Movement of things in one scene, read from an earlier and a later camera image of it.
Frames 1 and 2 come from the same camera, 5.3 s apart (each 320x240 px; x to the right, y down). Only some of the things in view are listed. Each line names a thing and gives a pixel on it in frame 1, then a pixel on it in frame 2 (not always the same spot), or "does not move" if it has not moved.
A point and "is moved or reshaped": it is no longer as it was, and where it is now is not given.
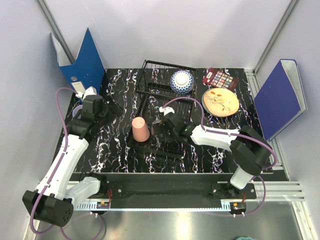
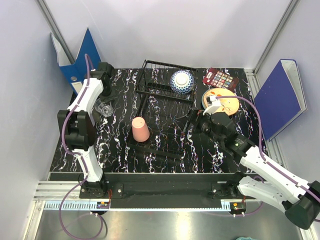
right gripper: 162,128 to 196,116
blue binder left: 87,71 does not move
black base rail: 182,188 does not move
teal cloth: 247,238 does not move
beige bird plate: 221,102 does not move
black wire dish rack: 163,108 does not move
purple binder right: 282,99 does not move
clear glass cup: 155,131 is moved or reshaped
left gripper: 114,111 to 109,98
